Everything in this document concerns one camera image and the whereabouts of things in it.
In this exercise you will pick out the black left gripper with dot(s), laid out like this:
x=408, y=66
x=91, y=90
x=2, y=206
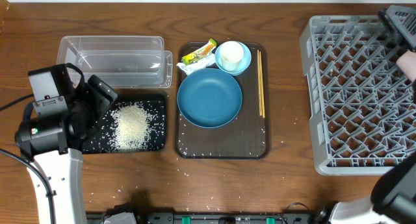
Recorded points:
x=103, y=101

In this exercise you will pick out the pink white cup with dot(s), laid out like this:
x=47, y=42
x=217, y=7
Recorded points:
x=407, y=64

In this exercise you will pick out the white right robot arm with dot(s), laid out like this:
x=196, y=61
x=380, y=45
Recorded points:
x=392, y=199

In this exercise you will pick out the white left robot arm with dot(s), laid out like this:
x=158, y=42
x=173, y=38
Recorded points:
x=51, y=138

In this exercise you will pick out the black waste tray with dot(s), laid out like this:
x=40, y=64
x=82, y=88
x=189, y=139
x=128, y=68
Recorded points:
x=155, y=104

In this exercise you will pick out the grey plastic dishwasher rack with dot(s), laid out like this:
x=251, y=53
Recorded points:
x=362, y=112

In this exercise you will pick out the clear plastic bin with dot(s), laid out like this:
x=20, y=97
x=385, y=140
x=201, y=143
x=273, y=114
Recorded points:
x=120, y=61

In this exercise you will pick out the yellow green snack wrapper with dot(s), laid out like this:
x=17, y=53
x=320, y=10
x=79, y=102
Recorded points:
x=200, y=53

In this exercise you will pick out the silver foil wrapper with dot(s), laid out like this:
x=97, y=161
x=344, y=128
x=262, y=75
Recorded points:
x=200, y=64

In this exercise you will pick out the cream paper cup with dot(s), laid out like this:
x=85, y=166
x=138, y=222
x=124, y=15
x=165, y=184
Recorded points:
x=231, y=53

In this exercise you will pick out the light blue small bowl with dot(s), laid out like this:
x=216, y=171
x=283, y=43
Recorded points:
x=245, y=62

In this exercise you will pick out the wooden chopstick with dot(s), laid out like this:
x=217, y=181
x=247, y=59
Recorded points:
x=259, y=84

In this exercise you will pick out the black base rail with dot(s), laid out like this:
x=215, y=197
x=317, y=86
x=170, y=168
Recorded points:
x=129, y=214

